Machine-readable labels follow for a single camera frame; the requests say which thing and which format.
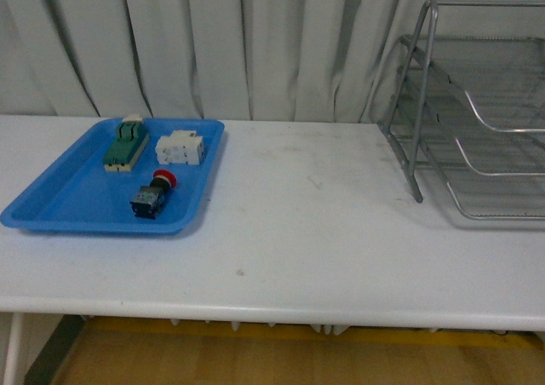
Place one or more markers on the white curtain backdrop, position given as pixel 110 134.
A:
pixel 287 60

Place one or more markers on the green and cream switch block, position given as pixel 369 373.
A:
pixel 130 141

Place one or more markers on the silver mesh three-tier rack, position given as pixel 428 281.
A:
pixel 471 108

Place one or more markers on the red emergency stop button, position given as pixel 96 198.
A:
pixel 150 200

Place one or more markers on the white circuit breaker block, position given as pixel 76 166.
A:
pixel 180 147

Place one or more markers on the blue plastic tray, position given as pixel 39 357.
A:
pixel 75 194

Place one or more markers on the white table leg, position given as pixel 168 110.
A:
pixel 14 370

